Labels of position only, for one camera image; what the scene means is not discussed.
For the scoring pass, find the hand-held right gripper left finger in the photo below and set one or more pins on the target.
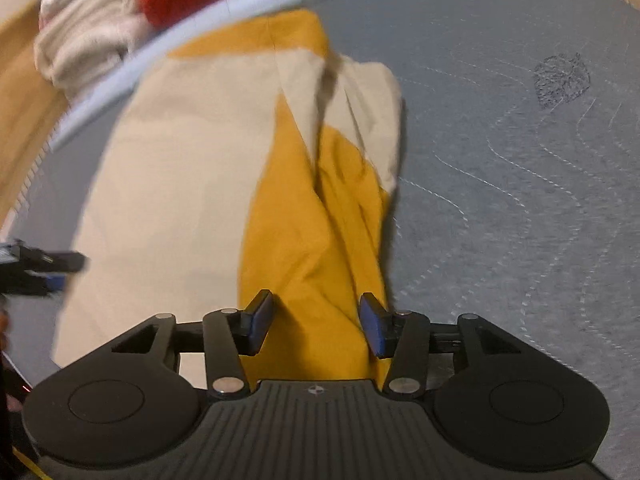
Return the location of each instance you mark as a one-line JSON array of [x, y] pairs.
[[260, 322]]

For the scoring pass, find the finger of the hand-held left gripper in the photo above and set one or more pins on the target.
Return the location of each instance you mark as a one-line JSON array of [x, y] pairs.
[[40, 285], [60, 261]]

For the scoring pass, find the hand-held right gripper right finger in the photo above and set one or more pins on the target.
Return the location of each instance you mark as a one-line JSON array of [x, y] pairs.
[[374, 325]]

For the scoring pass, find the beige and mustard hooded jacket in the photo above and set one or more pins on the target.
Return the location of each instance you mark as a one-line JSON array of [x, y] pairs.
[[175, 185]]

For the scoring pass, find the wooden bed headboard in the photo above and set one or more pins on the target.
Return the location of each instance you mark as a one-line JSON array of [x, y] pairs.
[[20, 110]]

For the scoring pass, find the light blue bed sheet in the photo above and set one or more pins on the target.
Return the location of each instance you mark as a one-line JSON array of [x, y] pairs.
[[100, 90]]

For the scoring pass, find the cream folded quilt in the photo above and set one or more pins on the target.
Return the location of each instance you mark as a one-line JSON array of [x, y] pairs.
[[85, 45]]

